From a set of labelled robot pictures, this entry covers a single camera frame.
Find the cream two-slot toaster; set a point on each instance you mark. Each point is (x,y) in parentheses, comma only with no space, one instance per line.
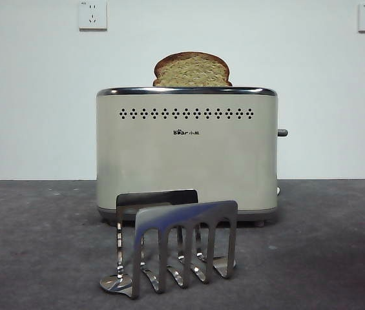
(185,161)

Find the brown-crusted bread slice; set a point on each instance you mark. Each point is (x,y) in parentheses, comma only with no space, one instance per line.
(192,72)

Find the grey toaster lever knob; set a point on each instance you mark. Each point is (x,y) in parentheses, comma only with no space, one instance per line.
(283,132)

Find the shiny steel toast rack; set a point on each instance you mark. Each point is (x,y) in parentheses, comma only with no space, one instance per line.
(185,213)

